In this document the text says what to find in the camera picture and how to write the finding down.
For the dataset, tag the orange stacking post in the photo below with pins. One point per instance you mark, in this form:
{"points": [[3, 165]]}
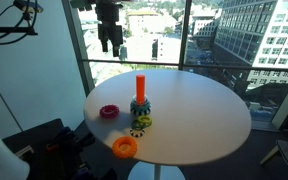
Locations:
{"points": [[140, 86]]}

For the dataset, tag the colourful equipment pile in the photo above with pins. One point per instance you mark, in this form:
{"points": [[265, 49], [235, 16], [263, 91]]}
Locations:
{"points": [[67, 150]]}

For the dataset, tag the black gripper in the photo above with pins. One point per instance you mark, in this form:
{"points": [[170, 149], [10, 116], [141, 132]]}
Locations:
{"points": [[110, 25]]}

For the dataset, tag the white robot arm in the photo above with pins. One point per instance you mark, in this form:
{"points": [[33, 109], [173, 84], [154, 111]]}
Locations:
{"points": [[0, 156]]}

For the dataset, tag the dark horizontal window rail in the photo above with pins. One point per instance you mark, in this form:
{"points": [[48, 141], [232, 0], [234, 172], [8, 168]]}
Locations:
{"points": [[134, 62]]}

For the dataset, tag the camera on boom stand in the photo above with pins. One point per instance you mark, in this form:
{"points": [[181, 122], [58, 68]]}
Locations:
{"points": [[27, 6]]}

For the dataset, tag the light wooden chair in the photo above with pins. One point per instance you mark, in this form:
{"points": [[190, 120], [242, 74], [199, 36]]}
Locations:
{"points": [[287, 156]]}

